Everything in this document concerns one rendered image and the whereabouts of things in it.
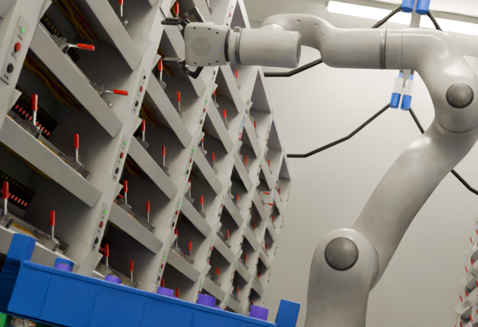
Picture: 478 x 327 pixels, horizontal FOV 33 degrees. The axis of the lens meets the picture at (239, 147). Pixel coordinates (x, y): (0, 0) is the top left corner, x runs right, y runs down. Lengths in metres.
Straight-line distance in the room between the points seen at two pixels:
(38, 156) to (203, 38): 0.46
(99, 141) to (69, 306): 1.34
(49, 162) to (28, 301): 0.96
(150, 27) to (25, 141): 0.69
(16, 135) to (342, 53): 0.71
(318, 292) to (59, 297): 0.85
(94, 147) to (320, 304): 0.81
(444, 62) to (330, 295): 0.54
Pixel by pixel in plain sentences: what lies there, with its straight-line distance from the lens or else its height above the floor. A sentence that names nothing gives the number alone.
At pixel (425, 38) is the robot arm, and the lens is 1.78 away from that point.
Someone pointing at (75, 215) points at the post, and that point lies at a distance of 2.12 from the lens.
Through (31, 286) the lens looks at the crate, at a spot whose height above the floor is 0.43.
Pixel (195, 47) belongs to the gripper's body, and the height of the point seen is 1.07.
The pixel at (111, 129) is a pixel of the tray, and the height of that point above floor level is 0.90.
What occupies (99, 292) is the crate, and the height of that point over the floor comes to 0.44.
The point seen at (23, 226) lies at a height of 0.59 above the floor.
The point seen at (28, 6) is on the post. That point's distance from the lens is 1.58.
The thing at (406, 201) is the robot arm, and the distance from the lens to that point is 1.67.
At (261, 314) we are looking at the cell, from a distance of 0.84.
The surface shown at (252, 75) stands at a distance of 3.65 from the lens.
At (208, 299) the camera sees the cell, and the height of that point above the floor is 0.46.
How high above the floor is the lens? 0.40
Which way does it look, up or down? 15 degrees up
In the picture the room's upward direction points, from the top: 14 degrees clockwise
